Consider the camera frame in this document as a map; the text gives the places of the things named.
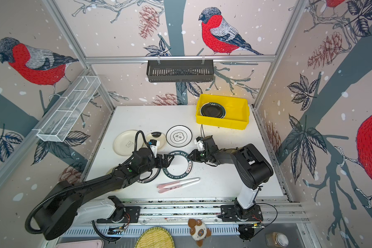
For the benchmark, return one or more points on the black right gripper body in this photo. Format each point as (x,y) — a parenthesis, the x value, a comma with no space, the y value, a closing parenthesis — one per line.
(203,155)

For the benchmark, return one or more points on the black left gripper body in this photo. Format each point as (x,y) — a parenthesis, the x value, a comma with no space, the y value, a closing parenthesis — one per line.
(158,164)

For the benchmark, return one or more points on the yellow plastic bin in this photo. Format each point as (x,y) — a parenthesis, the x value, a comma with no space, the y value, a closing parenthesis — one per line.
(237,112)

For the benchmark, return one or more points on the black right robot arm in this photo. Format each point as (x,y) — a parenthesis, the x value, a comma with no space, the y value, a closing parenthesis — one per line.
(254,171)

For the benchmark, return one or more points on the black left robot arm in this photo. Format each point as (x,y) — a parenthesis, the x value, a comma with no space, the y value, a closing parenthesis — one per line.
(55,214)

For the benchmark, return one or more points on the plate green rim lower left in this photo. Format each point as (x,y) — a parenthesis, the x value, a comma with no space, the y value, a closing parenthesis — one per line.
(149,176)

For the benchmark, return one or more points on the plate green rim red text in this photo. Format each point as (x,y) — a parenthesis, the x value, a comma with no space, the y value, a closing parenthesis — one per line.
(180,167)

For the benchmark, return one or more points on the pink white utensil upper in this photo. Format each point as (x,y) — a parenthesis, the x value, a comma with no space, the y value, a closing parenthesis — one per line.
(179,182)

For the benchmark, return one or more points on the cream plate black green patch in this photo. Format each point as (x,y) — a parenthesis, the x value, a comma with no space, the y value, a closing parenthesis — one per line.
(158,136)

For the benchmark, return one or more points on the cream bear print plate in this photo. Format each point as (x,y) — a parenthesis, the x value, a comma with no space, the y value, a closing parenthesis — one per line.
(124,143)

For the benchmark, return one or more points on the cream plate front left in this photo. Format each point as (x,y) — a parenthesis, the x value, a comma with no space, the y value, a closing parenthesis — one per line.
(110,171)

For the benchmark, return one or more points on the woven yellow green mat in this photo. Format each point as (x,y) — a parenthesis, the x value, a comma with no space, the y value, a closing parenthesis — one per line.
(155,237)

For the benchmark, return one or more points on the plush toy brown white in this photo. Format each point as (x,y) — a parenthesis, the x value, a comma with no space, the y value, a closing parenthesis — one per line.
(199,231)

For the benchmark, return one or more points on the pink tray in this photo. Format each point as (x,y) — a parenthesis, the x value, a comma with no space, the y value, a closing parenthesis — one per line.
(82,244)

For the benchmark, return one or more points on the jar with white lid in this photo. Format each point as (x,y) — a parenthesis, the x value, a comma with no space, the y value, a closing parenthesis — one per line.
(276,240)

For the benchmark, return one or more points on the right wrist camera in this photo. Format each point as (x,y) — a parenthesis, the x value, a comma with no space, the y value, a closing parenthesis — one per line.
(205,143)

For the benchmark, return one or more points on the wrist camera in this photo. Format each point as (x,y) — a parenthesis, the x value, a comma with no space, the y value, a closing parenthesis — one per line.
(205,143)
(154,144)

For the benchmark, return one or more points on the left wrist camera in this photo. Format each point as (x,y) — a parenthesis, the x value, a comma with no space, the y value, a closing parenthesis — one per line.
(154,144)

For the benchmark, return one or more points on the black hanging wire basket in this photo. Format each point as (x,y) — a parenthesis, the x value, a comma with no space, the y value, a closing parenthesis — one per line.
(180,71)

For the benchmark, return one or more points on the aluminium rail base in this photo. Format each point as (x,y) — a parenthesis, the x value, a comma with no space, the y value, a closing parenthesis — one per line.
(138,215)

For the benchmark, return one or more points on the white wire mesh basket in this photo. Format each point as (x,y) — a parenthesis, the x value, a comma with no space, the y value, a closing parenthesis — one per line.
(71,106)

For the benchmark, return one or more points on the aluminium frame top bar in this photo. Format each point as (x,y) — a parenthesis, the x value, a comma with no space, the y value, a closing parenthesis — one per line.
(145,59)

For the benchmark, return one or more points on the aluminium frame post right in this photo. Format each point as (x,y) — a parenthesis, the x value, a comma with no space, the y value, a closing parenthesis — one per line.
(296,14)

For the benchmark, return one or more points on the aluminium frame post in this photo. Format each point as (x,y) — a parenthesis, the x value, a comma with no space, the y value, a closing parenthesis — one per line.
(296,14)
(65,29)

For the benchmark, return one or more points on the aluminium frame post left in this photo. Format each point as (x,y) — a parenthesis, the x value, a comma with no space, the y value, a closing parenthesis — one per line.
(65,29)

